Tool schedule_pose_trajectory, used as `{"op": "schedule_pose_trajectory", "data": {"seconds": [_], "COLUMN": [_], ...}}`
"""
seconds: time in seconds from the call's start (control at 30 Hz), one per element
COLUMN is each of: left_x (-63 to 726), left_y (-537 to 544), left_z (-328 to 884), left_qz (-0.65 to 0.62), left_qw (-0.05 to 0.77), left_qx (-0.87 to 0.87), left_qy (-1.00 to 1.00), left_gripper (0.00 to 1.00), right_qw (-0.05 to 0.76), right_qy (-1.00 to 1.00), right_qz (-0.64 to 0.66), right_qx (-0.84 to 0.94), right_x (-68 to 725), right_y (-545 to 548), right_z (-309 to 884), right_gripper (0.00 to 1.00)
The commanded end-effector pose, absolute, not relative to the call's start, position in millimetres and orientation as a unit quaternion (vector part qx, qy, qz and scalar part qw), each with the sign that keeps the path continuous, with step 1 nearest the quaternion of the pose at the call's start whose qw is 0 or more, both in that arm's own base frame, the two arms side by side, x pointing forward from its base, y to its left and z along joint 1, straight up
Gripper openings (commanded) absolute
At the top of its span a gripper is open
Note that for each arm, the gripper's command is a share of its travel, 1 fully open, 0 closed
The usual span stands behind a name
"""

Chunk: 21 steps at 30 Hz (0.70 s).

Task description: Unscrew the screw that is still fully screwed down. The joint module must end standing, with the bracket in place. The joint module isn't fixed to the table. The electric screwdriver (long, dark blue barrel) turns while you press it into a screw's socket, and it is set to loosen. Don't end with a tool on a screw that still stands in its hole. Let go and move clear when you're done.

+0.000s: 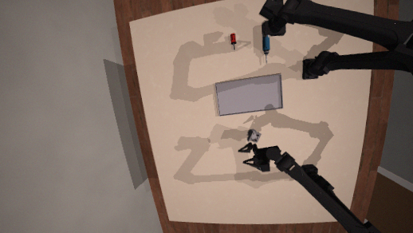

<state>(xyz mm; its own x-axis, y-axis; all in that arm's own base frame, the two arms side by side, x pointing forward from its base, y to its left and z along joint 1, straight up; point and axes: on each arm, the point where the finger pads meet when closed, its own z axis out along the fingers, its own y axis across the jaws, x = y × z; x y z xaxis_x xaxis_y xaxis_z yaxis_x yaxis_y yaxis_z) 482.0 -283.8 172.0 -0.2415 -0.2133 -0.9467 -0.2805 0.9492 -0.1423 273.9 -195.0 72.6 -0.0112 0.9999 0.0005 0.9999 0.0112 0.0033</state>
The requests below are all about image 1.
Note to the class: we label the red hand screwdriver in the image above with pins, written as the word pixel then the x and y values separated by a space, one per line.
pixel 232 38

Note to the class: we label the blue electric screwdriver barrel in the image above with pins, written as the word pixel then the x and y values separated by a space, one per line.
pixel 266 48

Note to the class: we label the grey metal bracket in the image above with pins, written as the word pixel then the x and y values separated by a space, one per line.
pixel 254 135

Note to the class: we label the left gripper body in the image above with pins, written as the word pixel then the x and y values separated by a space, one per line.
pixel 254 147

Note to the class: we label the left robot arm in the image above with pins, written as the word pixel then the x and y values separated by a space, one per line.
pixel 321 190

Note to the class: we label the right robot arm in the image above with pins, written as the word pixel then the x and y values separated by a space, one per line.
pixel 388 33

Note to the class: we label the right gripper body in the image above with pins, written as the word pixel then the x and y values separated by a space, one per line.
pixel 273 30

